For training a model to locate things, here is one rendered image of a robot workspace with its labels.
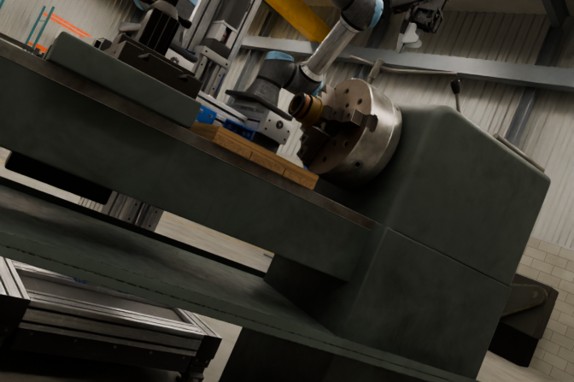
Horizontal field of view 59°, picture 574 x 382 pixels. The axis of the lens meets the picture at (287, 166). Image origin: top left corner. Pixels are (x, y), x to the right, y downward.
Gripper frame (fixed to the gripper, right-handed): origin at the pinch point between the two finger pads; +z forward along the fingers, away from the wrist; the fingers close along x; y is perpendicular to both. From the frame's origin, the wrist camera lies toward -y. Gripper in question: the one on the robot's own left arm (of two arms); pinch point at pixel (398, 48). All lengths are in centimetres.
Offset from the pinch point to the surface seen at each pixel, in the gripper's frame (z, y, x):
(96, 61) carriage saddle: 45, -18, -76
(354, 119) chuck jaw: 26.5, 4.5, -13.1
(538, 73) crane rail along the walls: -378, -176, 1007
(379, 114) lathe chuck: 21.8, 8.0, -8.0
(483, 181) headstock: 23.6, 34.2, 23.1
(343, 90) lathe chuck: 17.8, -9.1, -2.1
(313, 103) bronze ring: 27.2, -7.9, -15.6
